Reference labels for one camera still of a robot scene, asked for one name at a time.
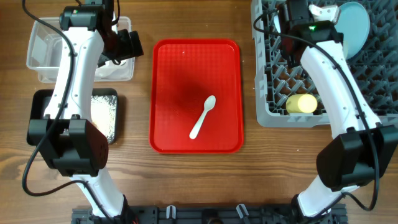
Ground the red serving tray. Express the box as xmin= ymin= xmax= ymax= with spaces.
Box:
xmin=149 ymin=39 xmax=244 ymax=154

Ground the black tray bin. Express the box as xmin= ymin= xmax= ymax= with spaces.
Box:
xmin=30 ymin=88 xmax=119 ymax=145

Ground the light blue bowl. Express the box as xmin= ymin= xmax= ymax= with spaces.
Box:
xmin=273 ymin=15 xmax=281 ymax=33

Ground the yellow plastic cup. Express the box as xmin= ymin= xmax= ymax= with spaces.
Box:
xmin=286 ymin=94 xmax=318 ymax=113

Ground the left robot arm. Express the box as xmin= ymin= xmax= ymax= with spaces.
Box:
xmin=27 ymin=1 xmax=143 ymax=223

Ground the white plastic spoon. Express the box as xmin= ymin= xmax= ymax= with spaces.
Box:
xmin=189 ymin=95 xmax=216 ymax=139

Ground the clear plastic bin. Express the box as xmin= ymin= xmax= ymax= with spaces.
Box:
xmin=26 ymin=21 xmax=135 ymax=83

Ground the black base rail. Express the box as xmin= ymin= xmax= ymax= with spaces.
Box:
xmin=71 ymin=204 xmax=348 ymax=224

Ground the left black cable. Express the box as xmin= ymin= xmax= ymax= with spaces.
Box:
xmin=21 ymin=0 xmax=122 ymax=222

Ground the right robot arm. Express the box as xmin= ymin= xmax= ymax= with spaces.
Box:
xmin=279 ymin=1 xmax=397 ymax=220

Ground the light blue plate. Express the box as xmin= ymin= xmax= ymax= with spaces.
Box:
xmin=335 ymin=2 xmax=370 ymax=60

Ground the grey dishwasher rack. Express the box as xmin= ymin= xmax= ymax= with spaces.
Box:
xmin=251 ymin=0 xmax=397 ymax=128

